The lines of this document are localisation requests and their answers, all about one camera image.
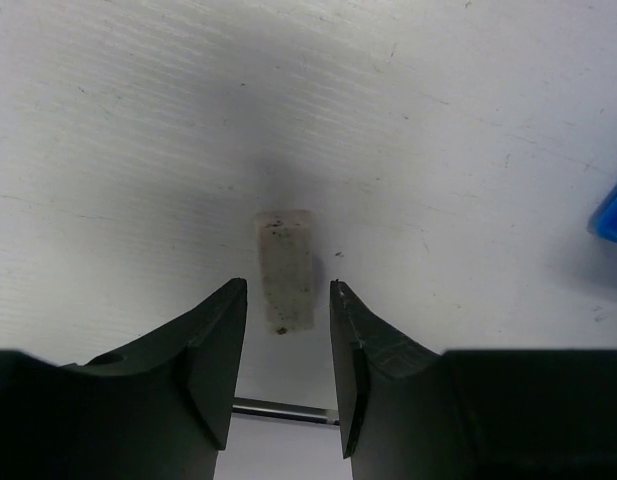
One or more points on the aluminium table rail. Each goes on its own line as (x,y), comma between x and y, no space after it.
(284,411)

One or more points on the blue compartment tray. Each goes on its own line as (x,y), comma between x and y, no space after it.
(603,221)

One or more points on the grey white eraser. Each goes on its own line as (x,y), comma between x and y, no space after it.
(285,256)

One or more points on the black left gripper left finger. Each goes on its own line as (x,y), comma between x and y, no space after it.
(158,407)

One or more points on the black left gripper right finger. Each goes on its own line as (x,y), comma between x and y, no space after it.
(406,412)

